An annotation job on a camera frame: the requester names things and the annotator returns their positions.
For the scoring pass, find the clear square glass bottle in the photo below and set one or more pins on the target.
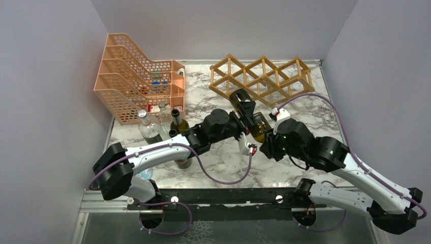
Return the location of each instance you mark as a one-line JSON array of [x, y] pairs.
[[275, 98]]

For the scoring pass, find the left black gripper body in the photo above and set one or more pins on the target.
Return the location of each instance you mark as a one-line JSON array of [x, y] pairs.
[[235, 127]]

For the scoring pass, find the green wine bottle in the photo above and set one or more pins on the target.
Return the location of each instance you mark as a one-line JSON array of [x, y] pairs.
[[181, 164], [262, 124], [178, 123]]

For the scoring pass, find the green wine bottle front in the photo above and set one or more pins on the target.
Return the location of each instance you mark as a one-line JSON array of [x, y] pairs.
[[181, 164]]

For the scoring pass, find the small clear bottle silver cap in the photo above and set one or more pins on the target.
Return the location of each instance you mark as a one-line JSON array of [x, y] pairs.
[[150, 127]]

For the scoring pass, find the wooden wine rack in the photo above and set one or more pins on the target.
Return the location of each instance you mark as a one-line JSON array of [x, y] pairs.
[[261, 77]]

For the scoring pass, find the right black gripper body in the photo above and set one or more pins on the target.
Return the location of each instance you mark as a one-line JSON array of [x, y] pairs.
[[277, 146]]

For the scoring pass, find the orange plastic file organizer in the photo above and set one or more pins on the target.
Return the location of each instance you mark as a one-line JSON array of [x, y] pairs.
[[128, 81]]

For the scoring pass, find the plastic water bottle blue label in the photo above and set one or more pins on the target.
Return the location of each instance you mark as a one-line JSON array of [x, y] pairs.
[[145, 174]]

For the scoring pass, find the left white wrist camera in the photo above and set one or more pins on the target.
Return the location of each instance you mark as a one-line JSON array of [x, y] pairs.
[[246, 148]]

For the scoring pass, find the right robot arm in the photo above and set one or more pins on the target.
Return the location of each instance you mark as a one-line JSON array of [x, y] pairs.
[[388, 205]]

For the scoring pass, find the green wine bottle back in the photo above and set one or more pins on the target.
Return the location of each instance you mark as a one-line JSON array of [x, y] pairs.
[[262, 124]]

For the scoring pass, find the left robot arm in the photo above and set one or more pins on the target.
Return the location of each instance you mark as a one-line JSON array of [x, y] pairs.
[[116, 170]]

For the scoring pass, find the round clear glass bottle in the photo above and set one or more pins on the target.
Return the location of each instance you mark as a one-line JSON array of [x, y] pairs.
[[165, 116]]

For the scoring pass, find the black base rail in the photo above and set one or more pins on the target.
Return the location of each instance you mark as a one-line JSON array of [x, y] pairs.
[[223, 204]]

